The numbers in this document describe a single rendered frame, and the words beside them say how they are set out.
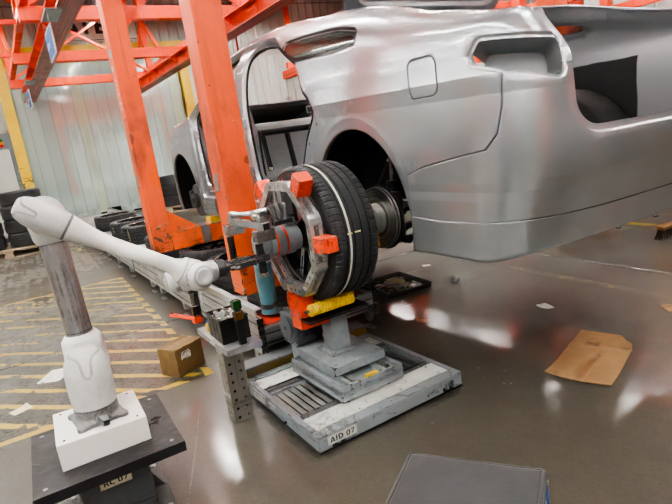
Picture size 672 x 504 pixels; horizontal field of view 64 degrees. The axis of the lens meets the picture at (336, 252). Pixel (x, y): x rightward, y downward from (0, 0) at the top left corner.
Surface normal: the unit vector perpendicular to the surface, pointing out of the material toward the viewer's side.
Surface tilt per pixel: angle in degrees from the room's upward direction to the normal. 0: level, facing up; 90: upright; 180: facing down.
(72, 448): 90
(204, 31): 90
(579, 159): 96
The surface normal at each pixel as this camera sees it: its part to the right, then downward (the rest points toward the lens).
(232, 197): 0.53, 0.11
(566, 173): 0.19, 0.38
